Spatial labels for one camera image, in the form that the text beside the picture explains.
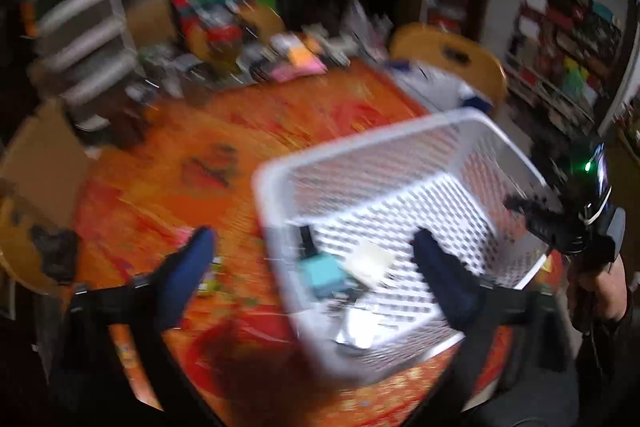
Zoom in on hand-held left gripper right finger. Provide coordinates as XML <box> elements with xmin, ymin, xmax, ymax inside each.
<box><xmin>411</xmin><ymin>228</ymin><xmax>576</xmax><ymax>427</ymax></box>

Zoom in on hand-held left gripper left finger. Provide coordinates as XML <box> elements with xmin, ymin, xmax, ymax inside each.
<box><xmin>50</xmin><ymin>226</ymin><xmax>223</xmax><ymax>427</ymax></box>

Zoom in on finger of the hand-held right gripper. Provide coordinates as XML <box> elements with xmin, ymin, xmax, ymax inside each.
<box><xmin>502</xmin><ymin>194</ymin><xmax>588</xmax><ymax>255</ymax></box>

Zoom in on white perforated plastic basket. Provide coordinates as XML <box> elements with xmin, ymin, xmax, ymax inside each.
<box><xmin>252</xmin><ymin>108</ymin><xmax>556</xmax><ymax>385</ymax></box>

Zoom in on small white charger plug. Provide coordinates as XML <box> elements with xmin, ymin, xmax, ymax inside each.
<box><xmin>335</xmin><ymin>307</ymin><xmax>381</xmax><ymax>350</ymax></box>

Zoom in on blue charger plug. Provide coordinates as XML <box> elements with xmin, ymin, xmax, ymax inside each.
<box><xmin>299</xmin><ymin>254</ymin><xmax>351</xmax><ymax>300</ymax></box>

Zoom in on person's right forearm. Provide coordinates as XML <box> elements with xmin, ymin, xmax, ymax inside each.
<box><xmin>575</xmin><ymin>302</ymin><xmax>640</xmax><ymax>427</ymax></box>

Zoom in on person's right hand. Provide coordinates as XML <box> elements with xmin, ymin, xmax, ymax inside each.
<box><xmin>567</xmin><ymin>252</ymin><xmax>631</xmax><ymax>333</ymax></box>

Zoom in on yellow green toy car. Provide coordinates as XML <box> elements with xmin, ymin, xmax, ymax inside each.
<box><xmin>197</xmin><ymin>257</ymin><xmax>226</xmax><ymax>295</ymax></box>

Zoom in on red patterned tablecloth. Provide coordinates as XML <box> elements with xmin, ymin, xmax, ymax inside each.
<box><xmin>72</xmin><ymin>59</ymin><xmax>556</xmax><ymax>427</ymax></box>

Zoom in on black phone holder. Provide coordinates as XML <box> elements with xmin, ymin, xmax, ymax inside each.
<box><xmin>30</xmin><ymin>224</ymin><xmax>81</xmax><ymax>283</ymax></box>

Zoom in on white shelf with boxes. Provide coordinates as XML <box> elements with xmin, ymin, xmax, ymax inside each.
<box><xmin>505</xmin><ymin>0</ymin><xmax>626</xmax><ymax>135</ymax></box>

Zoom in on open cardboard box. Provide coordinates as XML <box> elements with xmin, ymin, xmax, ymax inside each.
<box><xmin>0</xmin><ymin>99</ymin><xmax>93</xmax><ymax>218</ymax></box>

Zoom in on large glass pickle jar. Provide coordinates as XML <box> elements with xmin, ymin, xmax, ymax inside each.
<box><xmin>202</xmin><ymin>24</ymin><xmax>243</xmax><ymax>72</ymax></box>

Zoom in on clutter of small table items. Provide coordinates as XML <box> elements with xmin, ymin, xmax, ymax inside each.
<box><xmin>240</xmin><ymin>19</ymin><xmax>396</xmax><ymax>82</ymax></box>

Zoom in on white plastic drawer tower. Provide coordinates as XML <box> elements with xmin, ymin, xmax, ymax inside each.
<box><xmin>20</xmin><ymin>0</ymin><xmax>143</xmax><ymax>132</ymax></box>

